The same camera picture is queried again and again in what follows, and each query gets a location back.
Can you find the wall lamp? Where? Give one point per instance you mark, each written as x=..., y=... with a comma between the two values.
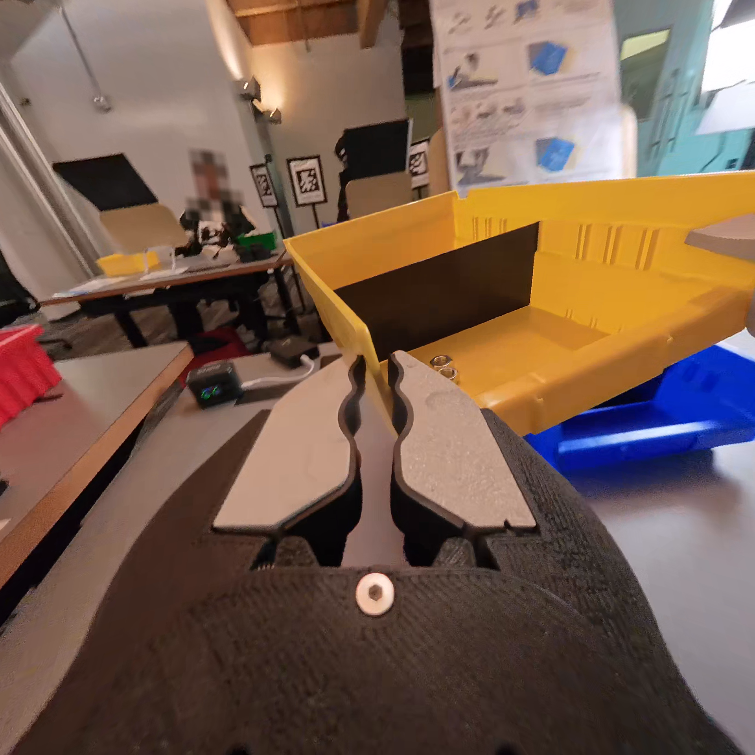
x=250, y=89

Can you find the black flat panel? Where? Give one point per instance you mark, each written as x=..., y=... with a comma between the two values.
x=375, y=148
x=106, y=183

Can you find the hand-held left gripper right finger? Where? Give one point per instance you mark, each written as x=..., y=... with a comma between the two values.
x=466, y=466

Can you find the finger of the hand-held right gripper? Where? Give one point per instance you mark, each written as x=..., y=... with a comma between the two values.
x=726, y=236

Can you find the wooden board stand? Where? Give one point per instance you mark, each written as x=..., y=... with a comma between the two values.
x=142, y=224
x=378, y=195

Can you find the blue plastic bin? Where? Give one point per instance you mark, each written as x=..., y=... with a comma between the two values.
x=661, y=425

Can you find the silver hex nut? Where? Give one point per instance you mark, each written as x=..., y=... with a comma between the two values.
x=451, y=374
x=439, y=363

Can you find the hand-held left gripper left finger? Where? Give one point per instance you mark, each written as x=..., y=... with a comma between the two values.
x=289, y=466

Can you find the black power bank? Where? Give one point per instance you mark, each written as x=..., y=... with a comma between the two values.
x=293, y=350

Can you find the red bag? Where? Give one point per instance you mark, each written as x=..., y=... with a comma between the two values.
x=218, y=342

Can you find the instruction sheet stand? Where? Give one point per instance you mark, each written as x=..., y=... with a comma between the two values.
x=531, y=83

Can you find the wooden desk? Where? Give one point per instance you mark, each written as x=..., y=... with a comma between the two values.
x=177, y=274
x=83, y=413

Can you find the green object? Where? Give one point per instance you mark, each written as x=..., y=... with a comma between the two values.
x=256, y=245

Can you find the red plastic bin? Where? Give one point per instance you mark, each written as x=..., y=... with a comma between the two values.
x=24, y=372

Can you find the framed marker sign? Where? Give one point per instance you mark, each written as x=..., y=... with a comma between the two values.
x=264, y=185
x=306, y=181
x=419, y=163

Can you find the black electronic device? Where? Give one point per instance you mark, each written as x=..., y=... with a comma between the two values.
x=215, y=383

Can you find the yellow plastic bin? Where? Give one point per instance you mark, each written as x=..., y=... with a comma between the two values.
x=590, y=342
x=127, y=262

